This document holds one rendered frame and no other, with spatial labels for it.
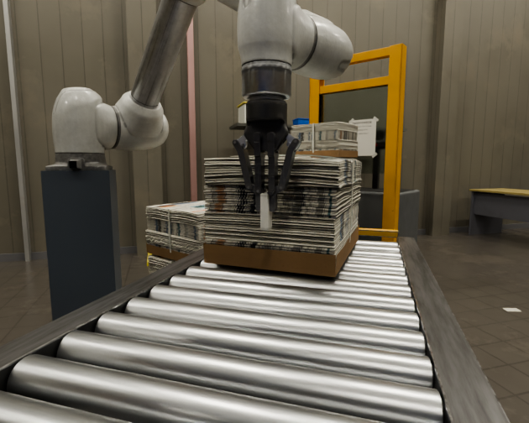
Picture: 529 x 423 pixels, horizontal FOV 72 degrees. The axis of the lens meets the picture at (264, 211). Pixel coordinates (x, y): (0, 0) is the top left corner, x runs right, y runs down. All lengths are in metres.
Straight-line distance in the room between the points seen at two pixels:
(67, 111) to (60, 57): 3.26
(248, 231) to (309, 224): 0.13
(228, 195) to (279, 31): 0.32
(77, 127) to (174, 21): 0.45
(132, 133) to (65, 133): 0.21
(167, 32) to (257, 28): 0.63
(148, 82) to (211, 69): 3.23
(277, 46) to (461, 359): 0.52
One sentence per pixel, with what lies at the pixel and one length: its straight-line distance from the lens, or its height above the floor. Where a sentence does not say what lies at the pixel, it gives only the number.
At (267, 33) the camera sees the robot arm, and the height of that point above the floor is 1.23.
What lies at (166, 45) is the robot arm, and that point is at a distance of 1.28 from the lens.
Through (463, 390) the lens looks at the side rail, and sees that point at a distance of 0.44.
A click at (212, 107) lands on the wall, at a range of 4.46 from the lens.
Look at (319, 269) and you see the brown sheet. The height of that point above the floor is 0.82.
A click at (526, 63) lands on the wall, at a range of 7.10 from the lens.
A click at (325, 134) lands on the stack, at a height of 1.21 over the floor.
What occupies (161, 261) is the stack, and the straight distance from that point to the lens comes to 1.71.
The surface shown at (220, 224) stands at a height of 0.89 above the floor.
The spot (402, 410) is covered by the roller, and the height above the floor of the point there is 0.79.
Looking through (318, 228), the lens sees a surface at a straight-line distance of 0.70.
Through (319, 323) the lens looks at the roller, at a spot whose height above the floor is 0.80.
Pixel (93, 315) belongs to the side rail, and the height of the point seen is 0.80.
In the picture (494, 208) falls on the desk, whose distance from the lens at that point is 5.82.
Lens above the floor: 1.02
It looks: 7 degrees down
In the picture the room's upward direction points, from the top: straight up
